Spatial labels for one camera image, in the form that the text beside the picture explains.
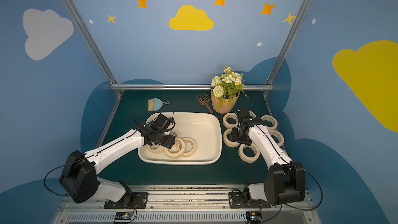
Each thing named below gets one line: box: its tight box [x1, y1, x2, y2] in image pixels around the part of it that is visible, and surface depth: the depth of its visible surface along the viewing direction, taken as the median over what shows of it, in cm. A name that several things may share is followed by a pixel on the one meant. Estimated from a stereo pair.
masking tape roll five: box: [163, 137, 186, 159], surface depth 86 cm
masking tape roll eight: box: [146, 144, 165, 154], surface depth 88 cm
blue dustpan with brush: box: [148, 98, 170, 112], surface depth 117 cm
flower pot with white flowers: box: [206, 64, 249, 115], surface depth 89 cm
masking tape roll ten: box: [181, 136, 197, 158], surface depth 90 cm
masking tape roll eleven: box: [238, 142, 261, 164], surface depth 88 cm
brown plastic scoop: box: [195, 93, 213, 114], surface depth 117 cm
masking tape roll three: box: [222, 112, 239, 129], surface depth 106 cm
